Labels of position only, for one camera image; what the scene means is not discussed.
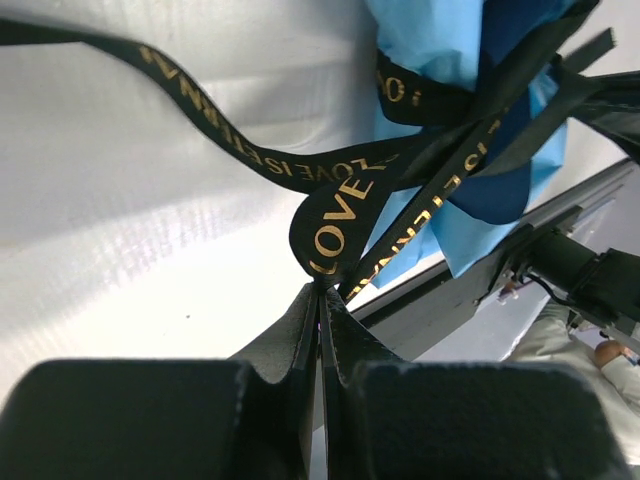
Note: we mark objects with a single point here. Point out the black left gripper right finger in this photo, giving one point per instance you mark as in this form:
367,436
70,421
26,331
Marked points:
388,418

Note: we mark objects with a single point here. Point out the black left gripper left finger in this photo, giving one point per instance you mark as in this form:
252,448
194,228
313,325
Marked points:
247,417

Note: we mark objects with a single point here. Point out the black ribbon gold lettering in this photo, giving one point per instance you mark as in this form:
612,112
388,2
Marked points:
364,203

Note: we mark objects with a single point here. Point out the blue wrapping paper sheet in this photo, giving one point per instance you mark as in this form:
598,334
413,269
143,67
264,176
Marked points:
458,43

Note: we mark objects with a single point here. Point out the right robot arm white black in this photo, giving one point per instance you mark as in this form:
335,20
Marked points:
603,288

